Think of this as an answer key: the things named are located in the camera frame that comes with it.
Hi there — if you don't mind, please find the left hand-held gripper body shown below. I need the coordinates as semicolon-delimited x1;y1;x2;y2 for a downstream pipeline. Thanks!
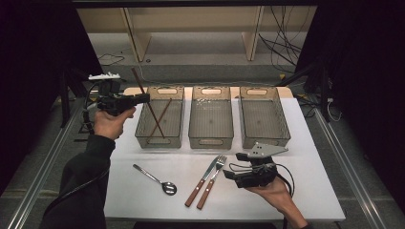
88;72;139;117

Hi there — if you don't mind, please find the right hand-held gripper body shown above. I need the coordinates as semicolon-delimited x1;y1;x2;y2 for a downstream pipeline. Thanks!
235;142;289;189

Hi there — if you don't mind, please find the wooden-handled table knife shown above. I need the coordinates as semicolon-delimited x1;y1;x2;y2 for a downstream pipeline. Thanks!
184;155;222;208

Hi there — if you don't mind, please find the grey transparent plastic bin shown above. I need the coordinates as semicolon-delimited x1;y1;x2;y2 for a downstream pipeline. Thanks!
134;85;186;150
238;85;291;151
187;85;235;151

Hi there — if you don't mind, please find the steel slotted spoon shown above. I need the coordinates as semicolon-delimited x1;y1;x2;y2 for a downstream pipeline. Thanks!
132;163;178;197

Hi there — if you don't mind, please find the person's left hand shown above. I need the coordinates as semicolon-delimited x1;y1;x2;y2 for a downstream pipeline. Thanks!
93;106;138;141

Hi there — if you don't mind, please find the person's right hand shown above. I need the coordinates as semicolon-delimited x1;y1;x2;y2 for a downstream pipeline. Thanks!
245;177;296;213

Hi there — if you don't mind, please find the black metal stand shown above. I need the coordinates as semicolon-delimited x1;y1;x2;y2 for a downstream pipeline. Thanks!
57;67;106;129
274;59;332;124

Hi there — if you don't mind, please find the light wooden shelf unit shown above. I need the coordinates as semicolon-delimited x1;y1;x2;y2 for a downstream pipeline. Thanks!
75;5;318;63

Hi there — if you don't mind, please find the dark curtain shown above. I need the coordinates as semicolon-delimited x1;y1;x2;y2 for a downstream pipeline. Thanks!
0;0;107;195
295;0;405;204

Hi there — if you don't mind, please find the black metal crossbar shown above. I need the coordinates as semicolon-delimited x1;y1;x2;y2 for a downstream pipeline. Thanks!
71;0;319;9

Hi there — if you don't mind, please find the wooden-handled fork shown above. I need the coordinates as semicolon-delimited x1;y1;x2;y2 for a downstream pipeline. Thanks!
196;155;228;211

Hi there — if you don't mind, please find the right hand-held gripper cable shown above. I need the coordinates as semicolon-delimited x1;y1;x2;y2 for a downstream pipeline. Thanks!
227;162;296;229

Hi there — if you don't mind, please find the hand-held gripper cable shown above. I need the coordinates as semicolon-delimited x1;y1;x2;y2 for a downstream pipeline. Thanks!
42;80;111;221
227;162;296;229

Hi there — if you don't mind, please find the left hand-held gripper cable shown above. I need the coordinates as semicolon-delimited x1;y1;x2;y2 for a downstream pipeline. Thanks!
42;80;111;221

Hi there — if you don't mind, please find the black floor cable loop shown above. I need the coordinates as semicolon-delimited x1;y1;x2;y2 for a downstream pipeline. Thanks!
96;52;126;68

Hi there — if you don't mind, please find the long aluminium floor rail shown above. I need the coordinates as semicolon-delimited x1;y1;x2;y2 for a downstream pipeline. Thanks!
312;108;389;229
6;98;85;229

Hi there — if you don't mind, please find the white cable with plug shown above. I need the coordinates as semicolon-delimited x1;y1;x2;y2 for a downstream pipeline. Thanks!
326;96;343;123

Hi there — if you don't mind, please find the bundle of black cables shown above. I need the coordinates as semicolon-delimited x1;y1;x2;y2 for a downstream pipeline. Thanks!
258;5;308;74

